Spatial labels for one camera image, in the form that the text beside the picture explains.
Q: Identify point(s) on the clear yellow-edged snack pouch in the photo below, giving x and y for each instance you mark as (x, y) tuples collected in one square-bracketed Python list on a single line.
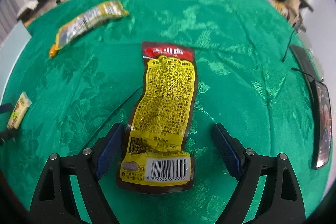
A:
[(87, 20)]

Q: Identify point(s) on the white storage box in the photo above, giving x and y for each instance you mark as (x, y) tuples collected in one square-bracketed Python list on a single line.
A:
[(11, 50)]

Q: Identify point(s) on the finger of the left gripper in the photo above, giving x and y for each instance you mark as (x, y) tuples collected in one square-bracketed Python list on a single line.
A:
[(6, 132)]

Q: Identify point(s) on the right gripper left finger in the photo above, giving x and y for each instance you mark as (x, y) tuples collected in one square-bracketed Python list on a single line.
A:
[(53, 200)]

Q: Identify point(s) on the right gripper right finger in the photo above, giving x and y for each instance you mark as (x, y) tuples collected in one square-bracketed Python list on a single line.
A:
[(281, 200)]

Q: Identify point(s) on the smartphone with lit screen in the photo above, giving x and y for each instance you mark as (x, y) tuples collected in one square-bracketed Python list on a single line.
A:
[(322, 124)]

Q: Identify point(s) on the black tablet device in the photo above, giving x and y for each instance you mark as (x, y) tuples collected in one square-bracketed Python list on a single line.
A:
[(305, 64)]

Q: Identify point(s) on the orange sausage stick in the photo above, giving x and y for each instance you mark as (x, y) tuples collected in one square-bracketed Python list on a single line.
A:
[(53, 51)]

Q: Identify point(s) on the green patterned bed cover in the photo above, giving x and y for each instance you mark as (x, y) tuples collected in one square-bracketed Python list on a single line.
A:
[(247, 81)]

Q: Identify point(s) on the yellow red snack pouch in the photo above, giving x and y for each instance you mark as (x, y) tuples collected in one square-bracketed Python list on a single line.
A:
[(154, 159)]

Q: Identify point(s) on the pale yellow snack bar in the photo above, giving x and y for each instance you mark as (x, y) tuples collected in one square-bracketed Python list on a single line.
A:
[(20, 109)]

